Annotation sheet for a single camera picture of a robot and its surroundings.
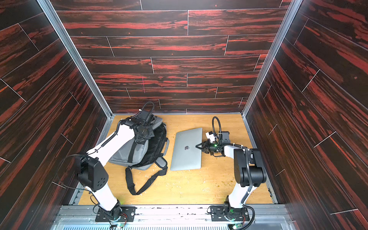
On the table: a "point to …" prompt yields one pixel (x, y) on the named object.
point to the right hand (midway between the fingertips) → (198, 146)
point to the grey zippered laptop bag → (135, 154)
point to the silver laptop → (185, 155)
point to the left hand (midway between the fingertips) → (151, 136)
